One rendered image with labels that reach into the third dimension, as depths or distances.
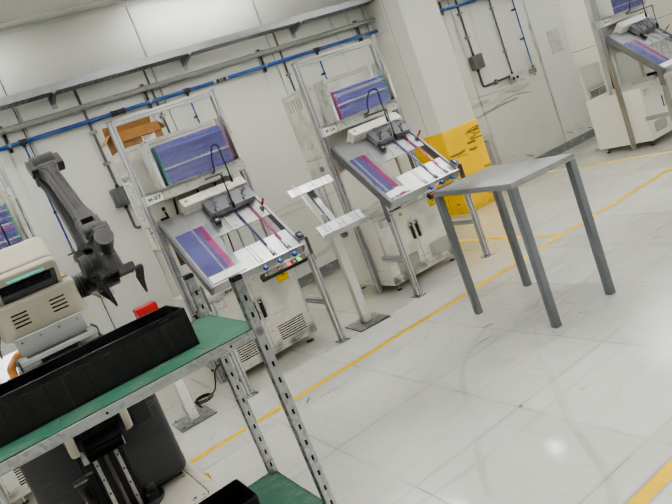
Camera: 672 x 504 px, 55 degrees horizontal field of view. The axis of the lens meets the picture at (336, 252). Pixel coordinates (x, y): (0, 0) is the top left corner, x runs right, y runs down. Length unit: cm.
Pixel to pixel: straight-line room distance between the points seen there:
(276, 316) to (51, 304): 241
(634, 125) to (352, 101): 347
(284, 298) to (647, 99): 453
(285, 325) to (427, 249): 136
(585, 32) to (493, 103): 133
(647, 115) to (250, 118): 402
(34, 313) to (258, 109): 442
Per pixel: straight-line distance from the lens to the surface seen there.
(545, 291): 350
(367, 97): 518
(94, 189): 589
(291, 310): 460
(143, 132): 482
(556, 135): 892
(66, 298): 238
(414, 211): 517
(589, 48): 765
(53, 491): 276
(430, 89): 693
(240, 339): 178
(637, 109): 752
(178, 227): 444
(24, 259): 232
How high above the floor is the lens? 138
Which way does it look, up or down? 10 degrees down
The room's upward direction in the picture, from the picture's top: 21 degrees counter-clockwise
